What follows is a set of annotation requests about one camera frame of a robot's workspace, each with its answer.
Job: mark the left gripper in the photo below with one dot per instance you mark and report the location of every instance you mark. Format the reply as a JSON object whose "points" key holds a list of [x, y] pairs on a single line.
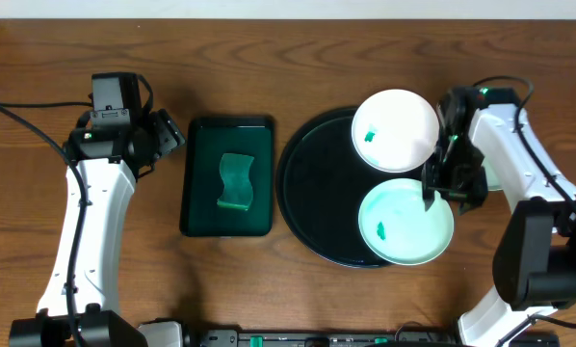
{"points": [[168, 133]]}

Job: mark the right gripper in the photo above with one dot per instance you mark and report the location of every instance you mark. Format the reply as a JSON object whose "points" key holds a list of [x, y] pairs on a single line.
{"points": [[473, 196]]}

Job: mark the mint plate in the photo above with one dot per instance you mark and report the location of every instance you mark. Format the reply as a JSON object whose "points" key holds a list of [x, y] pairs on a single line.
{"points": [[396, 225], [492, 180]]}

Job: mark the green sponge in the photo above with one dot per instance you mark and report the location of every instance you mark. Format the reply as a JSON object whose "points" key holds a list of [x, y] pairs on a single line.
{"points": [[237, 189]]}

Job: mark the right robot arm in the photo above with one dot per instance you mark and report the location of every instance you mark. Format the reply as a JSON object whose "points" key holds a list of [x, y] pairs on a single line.
{"points": [[534, 266]]}

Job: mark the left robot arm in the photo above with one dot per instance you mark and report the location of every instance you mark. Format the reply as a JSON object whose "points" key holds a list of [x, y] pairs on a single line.
{"points": [[105, 153]]}

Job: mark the black rectangular tray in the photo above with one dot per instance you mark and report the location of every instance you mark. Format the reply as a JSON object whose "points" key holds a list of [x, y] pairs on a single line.
{"points": [[209, 139]]}

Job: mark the black round tray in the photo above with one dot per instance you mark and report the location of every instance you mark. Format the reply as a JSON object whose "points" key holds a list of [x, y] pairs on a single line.
{"points": [[321, 182]]}

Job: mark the mint plate front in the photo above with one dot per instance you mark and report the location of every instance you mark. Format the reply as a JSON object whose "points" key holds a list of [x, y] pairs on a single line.
{"points": [[396, 225]]}

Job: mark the white plate with green stain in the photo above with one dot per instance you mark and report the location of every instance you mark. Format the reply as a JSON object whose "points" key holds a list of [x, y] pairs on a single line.
{"points": [[395, 131]]}

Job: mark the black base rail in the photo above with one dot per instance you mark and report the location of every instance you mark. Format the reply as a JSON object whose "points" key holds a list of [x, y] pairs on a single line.
{"points": [[317, 338]]}

